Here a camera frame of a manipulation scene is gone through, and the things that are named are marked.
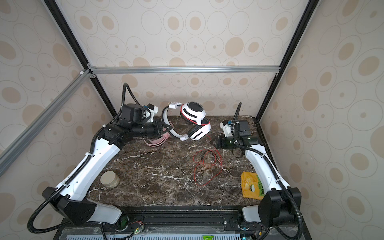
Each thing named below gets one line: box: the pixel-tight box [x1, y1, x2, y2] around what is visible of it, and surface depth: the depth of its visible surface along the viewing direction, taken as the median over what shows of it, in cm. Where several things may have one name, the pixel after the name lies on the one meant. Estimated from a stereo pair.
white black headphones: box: [161, 101, 211, 141], surface depth 57 cm
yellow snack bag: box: [241, 171, 265, 201], surface depth 86 cm
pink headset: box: [143, 132, 171, 147], surface depth 104 cm
